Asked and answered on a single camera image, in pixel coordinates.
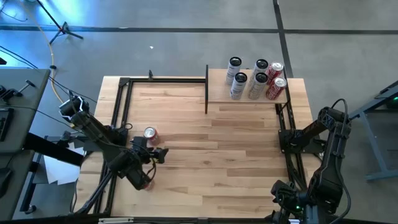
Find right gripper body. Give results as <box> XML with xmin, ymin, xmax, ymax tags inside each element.
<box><xmin>271</xmin><ymin>180</ymin><xmax>308</xmax><ymax>219</ymax></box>

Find white slim can black lid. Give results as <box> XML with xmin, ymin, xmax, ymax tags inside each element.
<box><xmin>249</xmin><ymin>58</ymin><xmax>269</xmax><ymax>82</ymax></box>

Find black stand green light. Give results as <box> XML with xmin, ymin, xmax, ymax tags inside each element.
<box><xmin>348</xmin><ymin>80</ymin><xmax>398</xmax><ymax>124</ymax></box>

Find wooden shelf black frame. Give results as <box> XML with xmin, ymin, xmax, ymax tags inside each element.
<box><xmin>205</xmin><ymin>64</ymin><xmax>289</xmax><ymax>115</ymax></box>

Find yellow cable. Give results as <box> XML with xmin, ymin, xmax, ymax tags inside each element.
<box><xmin>23</xmin><ymin>0</ymin><xmax>65</xmax><ymax>103</ymax></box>

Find black tripod stand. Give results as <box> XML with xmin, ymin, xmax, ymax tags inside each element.
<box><xmin>35</xmin><ymin>0</ymin><xmax>85</xmax><ymax>46</ymax></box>

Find Celsius Tropical Vibe can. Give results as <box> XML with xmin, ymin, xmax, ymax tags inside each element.
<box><xmin>248</xmin><ymin>72</ymin><xmax>269</xmax><ymax>100</ymax></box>

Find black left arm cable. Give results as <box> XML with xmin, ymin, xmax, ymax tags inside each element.
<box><xmin>136</xmin><ymin>141</ymin><xmax>157</xmax><ymax>184</ymax></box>

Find white Celsius Arctic Vibe can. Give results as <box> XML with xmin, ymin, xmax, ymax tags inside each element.
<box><xmin>229</xmin><ymin>72</ymin><xmax>249</xmax><ymax>101</ymax></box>
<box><xmin>225</xmin><ymin>56</ymin><xmax>243</xmax><ymax>85</ymax></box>

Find black computer mouse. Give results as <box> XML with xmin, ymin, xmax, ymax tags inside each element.
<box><xmin>0</xmin><ymin>167</ymin><xmax>14</xmax><ymax>198</ymax></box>

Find black table frame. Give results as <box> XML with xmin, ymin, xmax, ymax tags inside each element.
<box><xmin>70</xmin><ymin>67</ymin><xmax>336</xmax><ymax>224</ymax></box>

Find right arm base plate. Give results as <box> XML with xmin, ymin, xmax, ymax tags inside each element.
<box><xmin>278</xmin><ymin>129</ymin><xmax>326</xmax><ymax>155</ymax></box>

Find black keyboard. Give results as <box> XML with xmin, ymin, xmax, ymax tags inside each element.
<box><xmin>0</xmin><ymin>107</ymin><xmax>15</xmax><ymax>142</ymax></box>

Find red Fanta strawberry can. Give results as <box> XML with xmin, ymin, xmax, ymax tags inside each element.
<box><xmin>143</xmin><ymin>126</ymin><xmax>162</xmax><ymax>146</ymax></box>

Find black desk leg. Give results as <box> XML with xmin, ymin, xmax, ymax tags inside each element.
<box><xmin>20</xmin><ymin>152</ymin><xmax>41</xmax><ymax>215</ymax></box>

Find red Coca-Cola can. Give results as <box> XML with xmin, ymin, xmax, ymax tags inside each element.
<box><xmin>266</xmin><ymin>62</ymin><xmax>285</xmax><ymax>81</ymax></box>
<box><xmin>266</xmin><ymin>77</ymin><xmax>288</xmax><ymax>101</ymax></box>

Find grey desk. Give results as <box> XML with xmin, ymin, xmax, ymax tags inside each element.
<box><xmin>0</xmin><ymin>68</ymin><xmax>52</xmax><ymax>154</ymax></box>
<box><xmin>0</xmin><ymin>149</ymin><xmax>35</xmax><ymax>222</ymax></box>

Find black desk clamp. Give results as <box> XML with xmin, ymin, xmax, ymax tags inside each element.
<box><xmin>0</xmin><ymin>80</ymin><xmax>37</xmax><ymax>102</ymax></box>

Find black floor cable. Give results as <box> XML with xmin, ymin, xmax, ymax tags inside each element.
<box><xmin>0</xmin><ymin>45</ymin><xmax>40</xmax><ymax>70</ymax></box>

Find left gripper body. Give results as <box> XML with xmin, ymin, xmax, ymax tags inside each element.
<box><xmin>124</xmin><ymin>146</ymin><xmax>156</xmax><ymax>166</ymax></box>

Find white paper sheet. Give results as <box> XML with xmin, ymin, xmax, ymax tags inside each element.
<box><xmin>43</xmin><ymin>142</ymin><xmax>85</xmax><ymax>186</ymax></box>

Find black desk beam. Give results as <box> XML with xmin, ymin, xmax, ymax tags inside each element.
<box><xmin>23</xmin><ymin>132</ymin><xmax>85</xmax><ymax>167</ymax></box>

